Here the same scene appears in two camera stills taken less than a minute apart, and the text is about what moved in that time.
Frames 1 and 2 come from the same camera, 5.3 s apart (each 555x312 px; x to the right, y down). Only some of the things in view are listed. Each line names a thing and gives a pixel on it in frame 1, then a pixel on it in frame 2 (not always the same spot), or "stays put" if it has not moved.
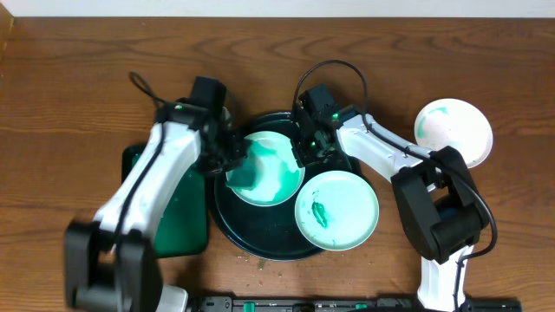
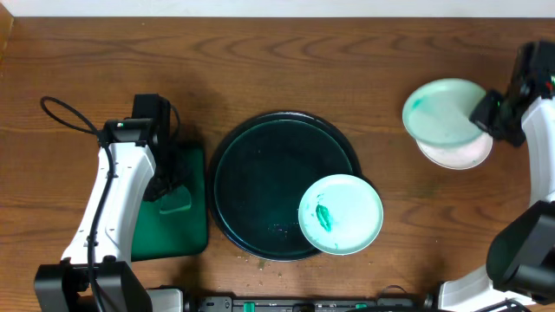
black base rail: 346,303 stays put
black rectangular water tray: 182,224 stays put
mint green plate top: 279,176 to 438,111
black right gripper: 303,158 to 479,116
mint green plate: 336,211 stays put
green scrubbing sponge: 241,178 to 179,198
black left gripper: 226,160 to 164,183
